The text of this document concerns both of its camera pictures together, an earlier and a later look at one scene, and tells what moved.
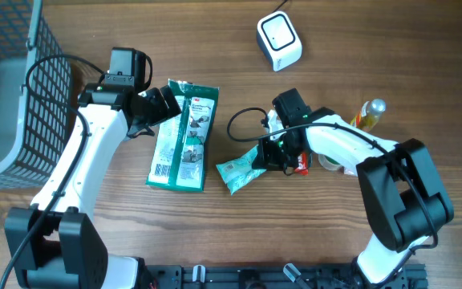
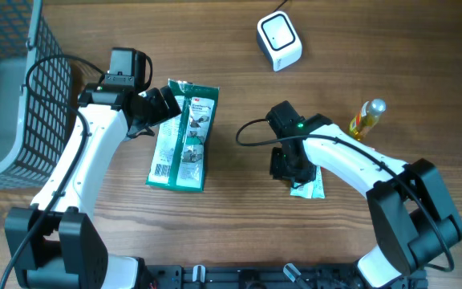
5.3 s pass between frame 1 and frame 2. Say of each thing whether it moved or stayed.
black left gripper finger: stayed
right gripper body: moved
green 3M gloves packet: stayed
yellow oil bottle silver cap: stayed
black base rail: stayed
